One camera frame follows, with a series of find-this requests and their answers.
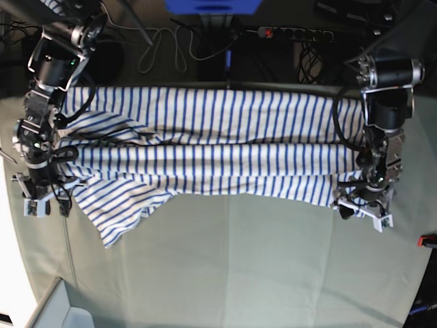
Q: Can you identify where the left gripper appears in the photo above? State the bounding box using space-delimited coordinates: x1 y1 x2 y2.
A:
339 181 393 220

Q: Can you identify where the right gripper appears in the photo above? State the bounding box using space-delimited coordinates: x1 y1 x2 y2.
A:
25 160 72 217

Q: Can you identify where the blue white striped t-shirt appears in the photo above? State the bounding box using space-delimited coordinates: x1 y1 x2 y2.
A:
57 87 361 247

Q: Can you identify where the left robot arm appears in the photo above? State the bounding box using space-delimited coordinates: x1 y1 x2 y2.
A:
332 17 436 224

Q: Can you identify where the red black clamp right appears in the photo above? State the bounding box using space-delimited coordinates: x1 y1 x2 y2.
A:
418 234 437 249

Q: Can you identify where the red black clamp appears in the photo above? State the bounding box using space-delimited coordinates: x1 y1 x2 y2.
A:
223 49 231 90
418 234 437 249

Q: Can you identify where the green table cloth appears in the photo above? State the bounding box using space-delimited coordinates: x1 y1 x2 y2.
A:
1 97 436 327

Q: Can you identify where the round black stool base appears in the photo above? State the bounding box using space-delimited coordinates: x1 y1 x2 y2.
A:
85 34 125 85

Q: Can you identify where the white power strip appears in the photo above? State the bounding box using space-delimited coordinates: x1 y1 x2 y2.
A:
257 27 335 43

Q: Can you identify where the red black clamp centre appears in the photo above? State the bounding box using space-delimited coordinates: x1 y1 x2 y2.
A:
223 49 231 90

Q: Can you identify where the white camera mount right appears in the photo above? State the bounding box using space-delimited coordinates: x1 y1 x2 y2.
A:
11 173 87 218

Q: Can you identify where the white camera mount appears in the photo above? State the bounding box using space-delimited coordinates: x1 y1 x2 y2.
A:
11 173 87 218
330 188 394 232

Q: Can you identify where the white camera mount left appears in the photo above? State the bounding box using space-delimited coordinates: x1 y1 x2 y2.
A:
330 188 394 232

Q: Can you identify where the white cable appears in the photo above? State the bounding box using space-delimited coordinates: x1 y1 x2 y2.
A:
98 0 236 73

